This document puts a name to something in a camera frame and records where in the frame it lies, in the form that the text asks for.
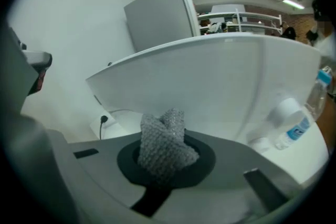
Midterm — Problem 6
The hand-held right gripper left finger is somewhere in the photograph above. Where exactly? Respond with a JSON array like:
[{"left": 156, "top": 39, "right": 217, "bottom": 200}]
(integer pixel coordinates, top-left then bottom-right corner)
[{"left": 117, "top": 140, "right": 173, "bottom": 218}]

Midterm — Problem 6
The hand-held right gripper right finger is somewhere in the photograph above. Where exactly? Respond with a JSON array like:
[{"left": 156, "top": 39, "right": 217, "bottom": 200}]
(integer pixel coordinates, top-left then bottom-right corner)
[{"left": 170, "top": 129, "right": 217, "bottom": 189}]

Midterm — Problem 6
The gray textured cloth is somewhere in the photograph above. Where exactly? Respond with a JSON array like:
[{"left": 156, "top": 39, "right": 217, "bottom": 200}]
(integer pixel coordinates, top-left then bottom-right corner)
[{"left": 136, "top": 108, "right": 200, "bottom": 186}]

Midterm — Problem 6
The clear plastic water bottle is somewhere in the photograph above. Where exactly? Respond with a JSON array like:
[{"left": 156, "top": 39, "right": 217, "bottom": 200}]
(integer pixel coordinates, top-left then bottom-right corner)
[{"left": 275, "top": 66, "right": 333, "bottom": 151}]

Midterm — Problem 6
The gray refrigerator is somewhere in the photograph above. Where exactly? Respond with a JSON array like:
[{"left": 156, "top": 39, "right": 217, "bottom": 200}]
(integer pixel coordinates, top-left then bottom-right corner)
[{"left": 123, "top": 0, "right": 202, "bottom": 54}]

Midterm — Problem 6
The white shelving unit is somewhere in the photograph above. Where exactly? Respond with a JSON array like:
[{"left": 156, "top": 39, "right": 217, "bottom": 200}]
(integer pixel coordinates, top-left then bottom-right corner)
[{"left": 196, "top": 8, "right": 284, "bottom": 36}]

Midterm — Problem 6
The ceiling tube light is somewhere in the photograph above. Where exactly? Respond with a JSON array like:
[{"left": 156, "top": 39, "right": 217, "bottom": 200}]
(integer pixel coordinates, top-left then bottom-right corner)
[{"left": 282, "top": 0, "right": 306, "bottom": 10}]

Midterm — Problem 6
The white wall socket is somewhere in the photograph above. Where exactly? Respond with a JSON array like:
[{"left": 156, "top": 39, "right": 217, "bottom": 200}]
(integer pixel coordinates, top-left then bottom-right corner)
[{"left": 89, "top": 111, "right": 117, "bottom": 140}]

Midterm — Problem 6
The black power plug with cable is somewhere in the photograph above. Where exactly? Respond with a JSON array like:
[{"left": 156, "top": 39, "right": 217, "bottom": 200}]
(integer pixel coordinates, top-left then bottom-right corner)
[{"left": 99, "top": 115, "right": 109, "bottom": 141}]

